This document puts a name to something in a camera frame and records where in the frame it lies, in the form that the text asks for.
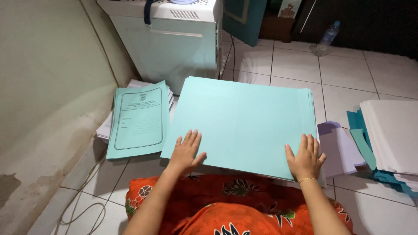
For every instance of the person's left hand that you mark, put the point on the person's left hand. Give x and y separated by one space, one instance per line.
184 156

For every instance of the thick stack of white paper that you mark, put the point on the thick stack of white paper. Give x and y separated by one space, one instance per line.
392 133

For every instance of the pile of pale lavender sheets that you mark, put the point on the pile of pale lavender sheets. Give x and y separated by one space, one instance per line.
339 150

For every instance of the pile of teal paper sheets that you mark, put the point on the pile of teal paper sheets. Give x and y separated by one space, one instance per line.
388 182

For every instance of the stack of printed turquoise folders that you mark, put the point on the stack of printed turquoise folders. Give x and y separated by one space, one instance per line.
140 130

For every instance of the illustrated card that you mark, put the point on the illustrated card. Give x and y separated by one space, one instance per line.
289 9

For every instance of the clear plastic water bottle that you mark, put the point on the clear plastic water bottle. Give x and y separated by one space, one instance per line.
327 37

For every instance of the white metal machine cabinet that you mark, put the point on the white metal machine cabinet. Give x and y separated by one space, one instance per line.
169 49

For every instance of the brown box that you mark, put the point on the brown box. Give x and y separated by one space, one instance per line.
276 29

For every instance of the person's right hand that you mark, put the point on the person's right hand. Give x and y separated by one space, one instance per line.
305 163

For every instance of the dark cabinet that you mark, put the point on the dark cabinet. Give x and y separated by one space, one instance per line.
369 22

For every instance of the light green paper strip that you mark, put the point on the light green paper strip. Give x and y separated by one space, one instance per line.
364 147

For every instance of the stack of large turquoise sheets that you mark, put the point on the stack of large turquoise sheets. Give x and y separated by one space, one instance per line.
241 120

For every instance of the thin white rod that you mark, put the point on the thin white rod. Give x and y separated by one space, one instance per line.
308 15

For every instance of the pile of white printed papers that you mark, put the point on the pile of white printed papers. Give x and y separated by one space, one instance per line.
103 130

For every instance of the teal board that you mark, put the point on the teal board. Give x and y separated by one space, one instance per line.
243 22

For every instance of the orange floral skirt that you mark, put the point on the orange floral skirt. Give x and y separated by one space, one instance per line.
235 212

